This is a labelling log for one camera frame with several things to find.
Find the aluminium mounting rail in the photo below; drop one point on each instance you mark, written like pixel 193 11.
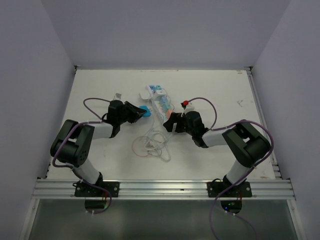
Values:
pixel 63 189

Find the mint green charger plug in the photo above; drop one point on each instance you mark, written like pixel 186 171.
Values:
pixel 166 107

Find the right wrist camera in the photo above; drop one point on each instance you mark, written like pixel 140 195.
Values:
pixel 187 107

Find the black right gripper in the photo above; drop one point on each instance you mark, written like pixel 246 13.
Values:
pixel 174 118

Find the blue adapter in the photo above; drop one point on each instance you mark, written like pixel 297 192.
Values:
pixel 147 112

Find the orange charger plug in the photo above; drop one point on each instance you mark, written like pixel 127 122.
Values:
pixel 168 113

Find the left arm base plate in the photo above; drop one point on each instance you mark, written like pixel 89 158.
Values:
pixel 105 189

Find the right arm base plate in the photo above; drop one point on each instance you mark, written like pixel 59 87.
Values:
pixel 220 188

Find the light blue charger plug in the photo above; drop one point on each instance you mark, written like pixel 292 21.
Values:
pixel 163 100

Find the white power strip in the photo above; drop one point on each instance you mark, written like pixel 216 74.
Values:
pixel 156 104

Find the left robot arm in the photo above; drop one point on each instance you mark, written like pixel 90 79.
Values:
pixel 70 148

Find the white adapter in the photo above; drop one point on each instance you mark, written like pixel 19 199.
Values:
pixel 144 95

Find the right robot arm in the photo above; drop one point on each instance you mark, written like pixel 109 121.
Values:
pixel 249 142

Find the white charger plug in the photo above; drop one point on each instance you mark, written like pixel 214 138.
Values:
pixel 159 93

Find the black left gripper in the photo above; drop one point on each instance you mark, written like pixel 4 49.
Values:
pixel 130 107

